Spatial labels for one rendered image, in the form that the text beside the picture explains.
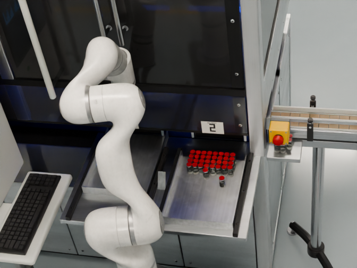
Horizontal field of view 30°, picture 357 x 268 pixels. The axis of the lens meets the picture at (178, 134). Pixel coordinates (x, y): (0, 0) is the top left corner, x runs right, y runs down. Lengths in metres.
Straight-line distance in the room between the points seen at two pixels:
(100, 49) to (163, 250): 1.56
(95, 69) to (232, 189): 0.89
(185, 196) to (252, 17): 0.72
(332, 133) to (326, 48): 2.05
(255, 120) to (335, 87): 1.87
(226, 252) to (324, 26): 2.23
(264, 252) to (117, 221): 1.26
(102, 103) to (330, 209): 2.04
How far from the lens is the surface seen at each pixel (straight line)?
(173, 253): 3.21
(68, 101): 1.79
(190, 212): 2.44
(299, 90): 4.28
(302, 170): 3.77
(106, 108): 1.77
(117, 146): 1.81
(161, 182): 2.52
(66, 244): 3.39
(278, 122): 2.52
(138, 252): 2.05
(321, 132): 2.63
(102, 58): 1.83
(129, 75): 2.23
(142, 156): 2.67
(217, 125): 2.52
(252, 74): 2.34
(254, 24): 2.21
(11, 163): 2.81
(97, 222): 1.94
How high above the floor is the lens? 2.72
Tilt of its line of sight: 42 degrees down
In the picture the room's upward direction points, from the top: 9 degrees counter-clockwise
